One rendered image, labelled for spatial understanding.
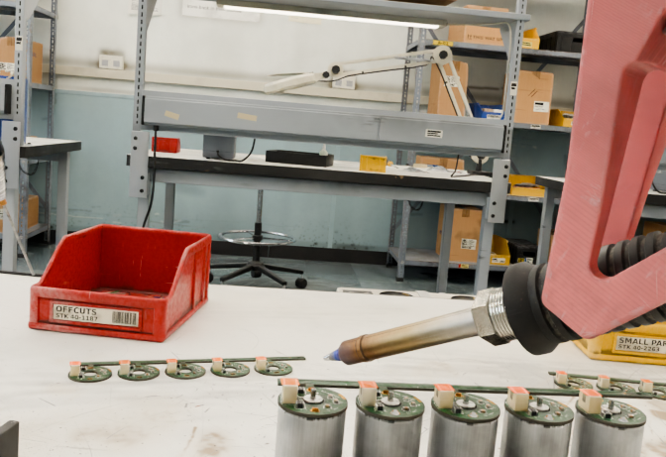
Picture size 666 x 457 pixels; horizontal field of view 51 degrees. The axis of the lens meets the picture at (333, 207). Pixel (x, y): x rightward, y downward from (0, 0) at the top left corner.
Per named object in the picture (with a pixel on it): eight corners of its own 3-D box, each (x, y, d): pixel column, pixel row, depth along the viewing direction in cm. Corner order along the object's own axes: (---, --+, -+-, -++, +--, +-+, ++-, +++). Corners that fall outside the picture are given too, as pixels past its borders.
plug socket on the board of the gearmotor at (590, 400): (607, 414, 26) (609, 397, 25) (585, 413, 25) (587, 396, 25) (597, 405, 26) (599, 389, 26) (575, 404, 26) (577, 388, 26)
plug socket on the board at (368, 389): (383, 406, 25) (385, 389, 24) (359, 406, 24) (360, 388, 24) (379, 398, 25) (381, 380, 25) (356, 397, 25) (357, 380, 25)
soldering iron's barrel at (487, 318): (336, 383, 22) (520, 343, 18) (323, 334, 22) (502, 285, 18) (364, 372, 23) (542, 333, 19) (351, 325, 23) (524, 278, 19)
